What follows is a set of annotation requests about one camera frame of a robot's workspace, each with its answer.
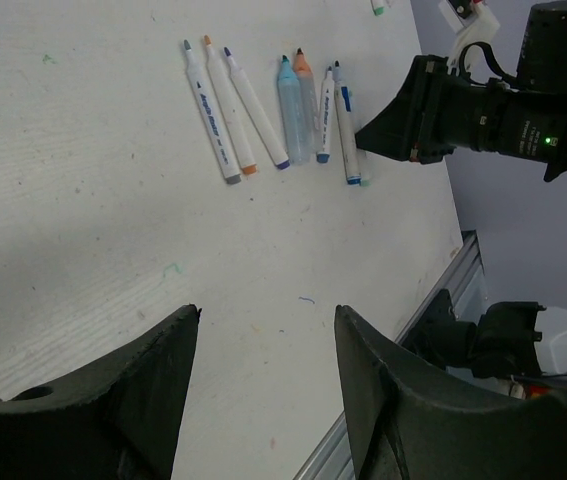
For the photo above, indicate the purple capped marker pen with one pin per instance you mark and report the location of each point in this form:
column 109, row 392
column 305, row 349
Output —
column 256, row 112

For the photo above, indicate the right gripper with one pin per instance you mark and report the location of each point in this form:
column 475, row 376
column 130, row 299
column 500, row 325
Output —
column 523, row 115

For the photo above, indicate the dark blue capped marker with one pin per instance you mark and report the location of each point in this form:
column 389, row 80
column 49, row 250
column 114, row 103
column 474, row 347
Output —
column 346, row 130

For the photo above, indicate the light blue capped marker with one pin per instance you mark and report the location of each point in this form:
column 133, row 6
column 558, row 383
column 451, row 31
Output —
column 326, row 116

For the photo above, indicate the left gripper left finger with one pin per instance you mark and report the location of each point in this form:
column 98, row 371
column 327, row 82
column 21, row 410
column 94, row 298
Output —
column 117, row 417

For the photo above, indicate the light blue highlighter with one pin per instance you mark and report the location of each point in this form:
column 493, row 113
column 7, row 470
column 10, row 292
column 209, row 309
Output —
column 294, row 123

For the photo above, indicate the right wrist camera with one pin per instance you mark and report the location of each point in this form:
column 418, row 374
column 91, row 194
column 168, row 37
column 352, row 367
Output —
column 471, row 21

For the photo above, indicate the aluminium rail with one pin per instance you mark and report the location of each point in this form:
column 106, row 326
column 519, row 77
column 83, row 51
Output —
column 464, row 281

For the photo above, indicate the peach capped marker pen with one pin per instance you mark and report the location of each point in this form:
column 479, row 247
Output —
column 225, row 97

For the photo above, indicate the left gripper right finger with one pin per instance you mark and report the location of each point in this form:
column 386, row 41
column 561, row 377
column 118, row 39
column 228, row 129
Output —
column 407, row 419

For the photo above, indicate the orange highlighter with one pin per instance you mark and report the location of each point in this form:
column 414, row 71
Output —
column 310, row 105

